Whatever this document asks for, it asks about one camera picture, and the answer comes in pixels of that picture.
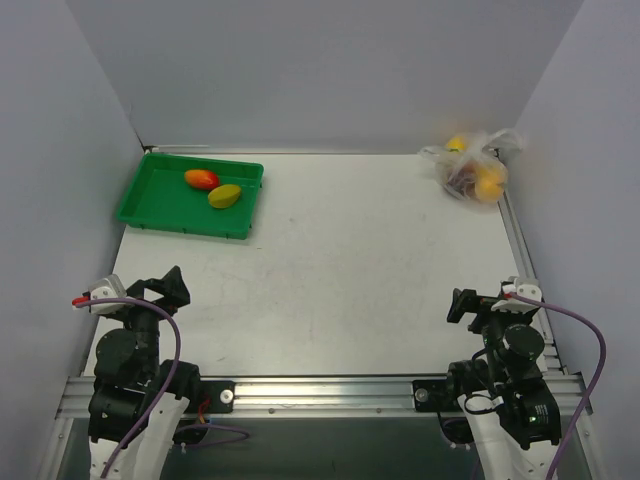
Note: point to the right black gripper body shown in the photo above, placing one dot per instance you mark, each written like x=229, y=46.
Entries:
x=476, y=304

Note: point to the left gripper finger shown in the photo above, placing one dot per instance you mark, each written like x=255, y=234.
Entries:
x=171, y=282
x=173, y=298

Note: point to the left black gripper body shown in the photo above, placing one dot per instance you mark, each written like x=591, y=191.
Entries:
x=151, y=291

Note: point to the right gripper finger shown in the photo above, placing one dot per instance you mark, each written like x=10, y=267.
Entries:
x=457, y=310
x=463, y=296

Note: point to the clear plastic bag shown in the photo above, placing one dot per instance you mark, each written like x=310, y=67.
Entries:
x=473, y=166

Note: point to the yellow pear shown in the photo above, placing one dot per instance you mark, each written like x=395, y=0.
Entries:
x=457, y=144

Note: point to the dark red apple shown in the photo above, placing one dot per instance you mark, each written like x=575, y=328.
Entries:
x=462, y=182

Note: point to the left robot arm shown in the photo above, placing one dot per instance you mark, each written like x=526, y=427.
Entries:
x=138, y=399

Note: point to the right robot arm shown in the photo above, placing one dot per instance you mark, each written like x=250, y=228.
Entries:
x=513, y=417

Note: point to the orange fruit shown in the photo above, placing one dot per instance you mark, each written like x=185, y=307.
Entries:
x=489, y=185

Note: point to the green plastic tray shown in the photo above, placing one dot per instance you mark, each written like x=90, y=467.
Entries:
x=159, y=198

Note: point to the yellow green mango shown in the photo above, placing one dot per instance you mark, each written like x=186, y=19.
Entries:
x=224, y=196

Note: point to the red orange mango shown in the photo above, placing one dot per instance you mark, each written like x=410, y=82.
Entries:
x=201, y=179

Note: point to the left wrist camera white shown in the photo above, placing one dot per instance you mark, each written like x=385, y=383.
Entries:
x=101, y=297

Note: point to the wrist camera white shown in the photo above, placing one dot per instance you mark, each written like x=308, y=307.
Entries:
x=519, y=296
x=101, y=297

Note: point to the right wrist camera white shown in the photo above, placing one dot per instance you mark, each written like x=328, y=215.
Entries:
x=519, y=296

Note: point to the aluminium front rail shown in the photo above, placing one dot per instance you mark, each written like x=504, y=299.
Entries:
x=327, y=397

